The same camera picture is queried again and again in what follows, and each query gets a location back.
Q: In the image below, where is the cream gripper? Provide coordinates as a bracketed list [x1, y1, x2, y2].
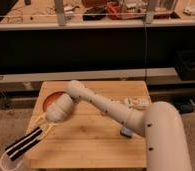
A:
[5, 113, 58, 161]

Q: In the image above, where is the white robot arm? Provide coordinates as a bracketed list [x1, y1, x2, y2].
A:
[5, 80, 192, 171]

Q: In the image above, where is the orange ceramic bowl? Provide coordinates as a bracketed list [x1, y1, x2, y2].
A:
[42, 91, 64, 111]

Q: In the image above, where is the blue eraser sponge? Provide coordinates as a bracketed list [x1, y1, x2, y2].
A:
[120, 127, 133, 138]

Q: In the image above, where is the wooden table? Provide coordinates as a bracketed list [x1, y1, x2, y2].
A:
[24, 81, 150, 169]

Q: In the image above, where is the black box right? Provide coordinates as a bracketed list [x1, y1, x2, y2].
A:
[175, 50, 195, 81]

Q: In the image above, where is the metal shelf rail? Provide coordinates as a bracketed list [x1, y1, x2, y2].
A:
[0, 68, 195, 92]

